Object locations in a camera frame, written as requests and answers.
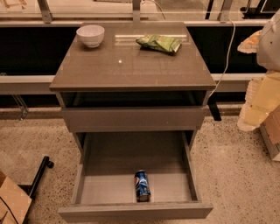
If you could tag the white ceramic bowl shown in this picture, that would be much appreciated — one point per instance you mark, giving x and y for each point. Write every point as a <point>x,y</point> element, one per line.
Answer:
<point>90,35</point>

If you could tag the black wheeled stand leg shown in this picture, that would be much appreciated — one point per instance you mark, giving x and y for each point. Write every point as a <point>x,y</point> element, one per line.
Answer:
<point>32,188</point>

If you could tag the cardboard box left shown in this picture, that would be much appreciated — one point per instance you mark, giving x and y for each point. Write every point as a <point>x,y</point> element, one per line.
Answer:
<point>14,201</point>

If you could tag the blue pepsi can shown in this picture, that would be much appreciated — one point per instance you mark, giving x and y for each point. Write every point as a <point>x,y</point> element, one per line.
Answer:
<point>143,193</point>

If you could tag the cardboard box right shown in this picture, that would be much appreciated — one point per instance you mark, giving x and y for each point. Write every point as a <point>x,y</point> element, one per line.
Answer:
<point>270,130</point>

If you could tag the green chip bag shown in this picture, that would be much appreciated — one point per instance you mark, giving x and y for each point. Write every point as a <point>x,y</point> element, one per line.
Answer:
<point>160,43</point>

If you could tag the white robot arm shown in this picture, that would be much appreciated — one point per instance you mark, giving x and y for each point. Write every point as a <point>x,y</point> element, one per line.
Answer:
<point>268,50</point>

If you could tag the cardboard box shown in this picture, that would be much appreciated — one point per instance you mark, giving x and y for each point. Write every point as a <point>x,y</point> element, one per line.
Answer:
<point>270,130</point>
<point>14,201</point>

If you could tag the closed grey top drawer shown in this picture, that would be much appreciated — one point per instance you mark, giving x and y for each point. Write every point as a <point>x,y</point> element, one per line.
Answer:
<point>132,119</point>

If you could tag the open grey middle drawer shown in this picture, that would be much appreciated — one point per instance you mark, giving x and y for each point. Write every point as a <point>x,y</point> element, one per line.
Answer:
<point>105,185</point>

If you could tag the grey drawer cabinet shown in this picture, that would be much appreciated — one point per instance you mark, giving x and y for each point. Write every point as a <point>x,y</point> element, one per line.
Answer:
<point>119,73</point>

